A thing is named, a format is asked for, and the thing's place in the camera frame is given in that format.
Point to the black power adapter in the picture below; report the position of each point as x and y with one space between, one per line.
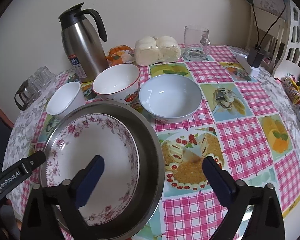
255 57

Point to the orange snack packet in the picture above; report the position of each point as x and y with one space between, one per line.
117 56

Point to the clear glass tumbler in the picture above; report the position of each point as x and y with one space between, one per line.
48 77
38 81

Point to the colourful candy packet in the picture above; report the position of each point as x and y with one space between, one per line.
292 90

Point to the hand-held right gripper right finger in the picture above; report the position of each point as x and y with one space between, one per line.
215 180

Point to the white carved chair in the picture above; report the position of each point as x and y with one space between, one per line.
295 52

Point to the stainless steel pan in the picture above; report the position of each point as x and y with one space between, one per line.
150 160

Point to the round floral rim plate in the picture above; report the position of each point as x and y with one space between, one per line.
90 140

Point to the stainless steel thermos jug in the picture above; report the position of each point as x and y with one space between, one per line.
80 45

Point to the bag of white steamed buns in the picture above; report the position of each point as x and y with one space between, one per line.
157 51

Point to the pale blue bowl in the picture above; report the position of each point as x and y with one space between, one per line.
170 97

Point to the small white bowl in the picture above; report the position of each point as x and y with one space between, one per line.
62 100

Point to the clear glass mug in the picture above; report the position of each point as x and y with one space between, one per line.
195 45

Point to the pink checked tablecloth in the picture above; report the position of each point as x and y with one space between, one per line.
240 140

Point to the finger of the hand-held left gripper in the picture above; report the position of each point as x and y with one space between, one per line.
35 161

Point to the strawberry print bowl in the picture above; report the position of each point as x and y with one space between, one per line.
115 82

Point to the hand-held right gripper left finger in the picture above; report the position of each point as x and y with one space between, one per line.
90 180

